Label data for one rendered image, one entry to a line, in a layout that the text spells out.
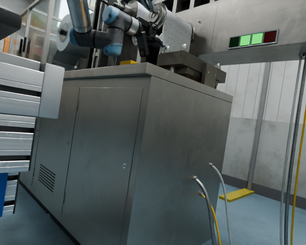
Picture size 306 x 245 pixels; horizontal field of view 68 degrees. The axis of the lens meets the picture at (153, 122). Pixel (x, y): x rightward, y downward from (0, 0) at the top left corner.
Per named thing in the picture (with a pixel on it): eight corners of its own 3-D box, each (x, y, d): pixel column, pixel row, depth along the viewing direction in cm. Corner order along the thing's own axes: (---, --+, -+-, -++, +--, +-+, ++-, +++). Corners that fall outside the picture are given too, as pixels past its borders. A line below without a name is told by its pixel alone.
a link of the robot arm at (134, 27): (131, 31, 98) (120, 34, 104) (139, 35, 101) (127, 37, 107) (133, 13, 98) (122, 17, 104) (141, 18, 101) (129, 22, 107)
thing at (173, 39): (158, 59, 117) (163, 23, 116) (185, 70, 133) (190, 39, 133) (159, 59, 116) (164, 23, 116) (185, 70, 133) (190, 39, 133)
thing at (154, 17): (148, 24, 121) (148, 11, 122) (150, 26, 123) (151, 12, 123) (158, 20, 116) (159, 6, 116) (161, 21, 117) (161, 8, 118)
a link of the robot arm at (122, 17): (99, 26, 96) (102, 6, 95) (120, 35, 103) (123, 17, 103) (110, 22, 90) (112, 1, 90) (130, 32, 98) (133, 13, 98)
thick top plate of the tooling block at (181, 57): (156, 65, 111) (158, 53, 110) (200, 83, 139) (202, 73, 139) (181, 63, 99) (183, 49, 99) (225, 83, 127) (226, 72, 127)
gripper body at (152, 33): (160, 26, 109) (141, 15, 101) (157, 43, 109) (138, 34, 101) (148, 28, 115) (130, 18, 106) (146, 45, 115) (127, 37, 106)
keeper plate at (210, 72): (200, 84, 111) (203, 62, 111) (211, 89, 118) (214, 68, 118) (204, 84, 109) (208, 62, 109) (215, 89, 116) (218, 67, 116)
